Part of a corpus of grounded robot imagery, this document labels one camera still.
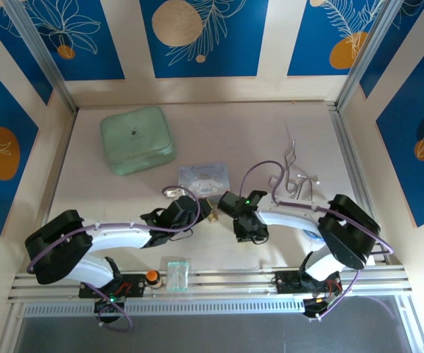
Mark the clear plastic box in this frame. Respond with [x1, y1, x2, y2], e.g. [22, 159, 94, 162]
[166, 260, 191, 294]

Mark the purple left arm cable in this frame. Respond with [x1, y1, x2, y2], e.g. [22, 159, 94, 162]
[26, 185, 202, 332]

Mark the blue patterned wall panel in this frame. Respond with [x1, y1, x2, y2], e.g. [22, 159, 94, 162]
[358, 0, 424, 99]
[287, 0, 382, 77]
[0, 53, 40, 236]
[22, 0, 127, 81]
[140, 0, 270, 79]
[375, 27, 424, 228]
[0, 0, 54, 107]

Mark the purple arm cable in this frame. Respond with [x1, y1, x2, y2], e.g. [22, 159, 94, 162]
[238, 160, 396, 323]
[26, 185, 202, 332]

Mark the clear plastic zip bag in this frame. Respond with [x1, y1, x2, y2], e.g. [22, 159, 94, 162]
[177, 163, 231, 196]

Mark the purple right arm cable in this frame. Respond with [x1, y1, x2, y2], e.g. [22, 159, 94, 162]
[238, 160, 396, 323]

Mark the aluminium frame rail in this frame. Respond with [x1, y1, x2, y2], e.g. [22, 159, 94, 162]
[7, 264, 415, 306]

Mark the light blue cable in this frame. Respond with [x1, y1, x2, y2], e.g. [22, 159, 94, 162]
[303, 227, 325, 246]

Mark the aluminium side rail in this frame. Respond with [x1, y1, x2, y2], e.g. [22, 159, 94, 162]
[328, 102, 392, 265]

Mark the slotted metal strip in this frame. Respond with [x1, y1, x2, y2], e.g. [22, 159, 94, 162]
[23, 300, 307, 318]

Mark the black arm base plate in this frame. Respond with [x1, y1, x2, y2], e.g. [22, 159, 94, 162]
[78, 274, 146, 299]
[275, 270, 344, 295]

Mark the aluminium frame post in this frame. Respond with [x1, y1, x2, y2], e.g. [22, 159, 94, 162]
[4, 0, 79, 113]
[335, 0, 414, 111]

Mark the mint green zip case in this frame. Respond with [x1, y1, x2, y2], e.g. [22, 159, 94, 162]
[99, 105, 178, 177]

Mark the orange capped small bottle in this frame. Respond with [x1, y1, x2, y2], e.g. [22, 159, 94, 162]
[144, 268, 164, 290]

